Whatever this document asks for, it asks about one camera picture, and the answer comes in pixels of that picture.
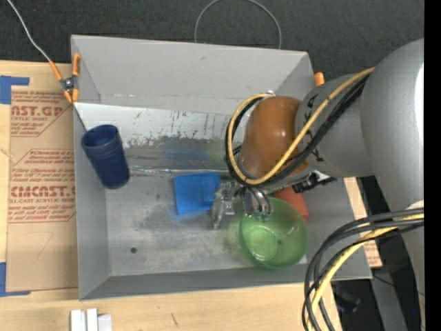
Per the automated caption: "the orange-red plastic cup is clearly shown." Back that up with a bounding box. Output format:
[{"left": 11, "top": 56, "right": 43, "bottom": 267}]
[{"left": 274, "top": 185, "right": 309, "bottom": 224}]

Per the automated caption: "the dark blue plastic cup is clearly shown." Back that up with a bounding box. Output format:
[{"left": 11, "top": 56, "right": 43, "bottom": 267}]
[{"left": 81, "top": 124, "right": 131, "bottom": 190}]

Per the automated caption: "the black cylinder on white bracket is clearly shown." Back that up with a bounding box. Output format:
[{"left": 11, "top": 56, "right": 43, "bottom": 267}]
[{"left": 291, "top": 172, "right": 338, "bottom": 193}]

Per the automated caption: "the clear green plastic bowl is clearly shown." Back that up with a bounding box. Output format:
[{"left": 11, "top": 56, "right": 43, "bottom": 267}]
[{"left": 238, "top": 196, "right": 309, "bottom": 270}]

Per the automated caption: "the blue flat sponge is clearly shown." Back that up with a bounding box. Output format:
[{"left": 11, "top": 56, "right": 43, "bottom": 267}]
[{"left": 173, "top": 172, "right": 222, "bottom": 216}]

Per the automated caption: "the grey metal bin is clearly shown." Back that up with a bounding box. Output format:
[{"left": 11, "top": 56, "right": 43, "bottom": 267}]
[{"left": 70, "top": 34, "right": 373, "bottom": 301}]

